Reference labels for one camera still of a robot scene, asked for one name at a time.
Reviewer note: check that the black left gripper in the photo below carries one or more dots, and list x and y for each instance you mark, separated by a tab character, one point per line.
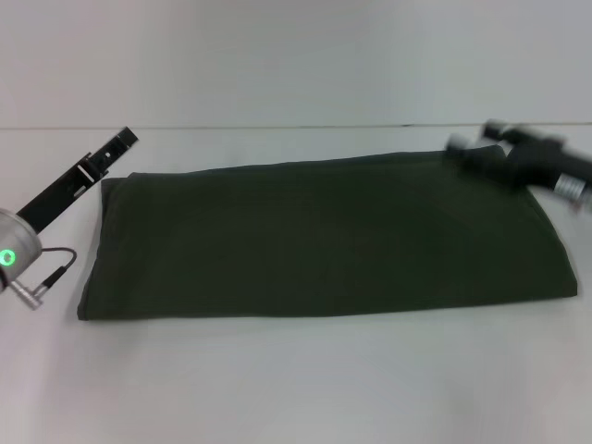
57	194

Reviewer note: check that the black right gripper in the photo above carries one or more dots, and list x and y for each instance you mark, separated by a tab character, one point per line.
546	168

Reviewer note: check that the dark green t-shirt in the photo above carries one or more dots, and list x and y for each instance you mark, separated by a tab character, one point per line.
324	231

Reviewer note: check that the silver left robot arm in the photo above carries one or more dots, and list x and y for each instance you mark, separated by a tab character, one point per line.
16	252

